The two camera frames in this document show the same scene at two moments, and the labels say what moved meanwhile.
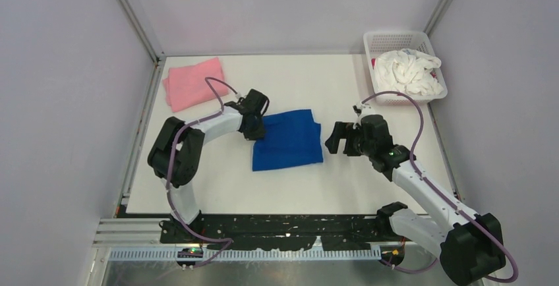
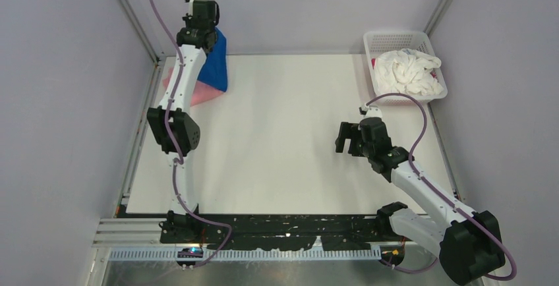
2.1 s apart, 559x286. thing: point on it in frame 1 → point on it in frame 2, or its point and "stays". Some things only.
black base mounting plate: [287, 232] stays
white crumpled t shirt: [409, 70] stays
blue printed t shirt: [291, 138] → [213, 72]
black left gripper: [256, 135] → [188, 21]
